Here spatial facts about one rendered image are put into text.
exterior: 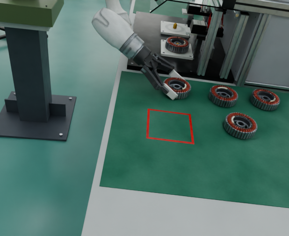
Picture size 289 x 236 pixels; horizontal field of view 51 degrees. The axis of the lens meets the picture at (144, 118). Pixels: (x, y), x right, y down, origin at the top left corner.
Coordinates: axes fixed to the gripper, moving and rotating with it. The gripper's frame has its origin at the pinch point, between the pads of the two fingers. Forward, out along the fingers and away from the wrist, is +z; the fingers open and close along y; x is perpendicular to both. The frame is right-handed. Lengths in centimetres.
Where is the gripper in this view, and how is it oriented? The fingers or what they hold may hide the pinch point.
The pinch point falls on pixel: (176, 86)
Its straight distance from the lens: 122.5
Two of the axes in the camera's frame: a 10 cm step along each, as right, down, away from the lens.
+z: 7.4, 6.5, 1.4
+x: 5.7, -5.1, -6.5
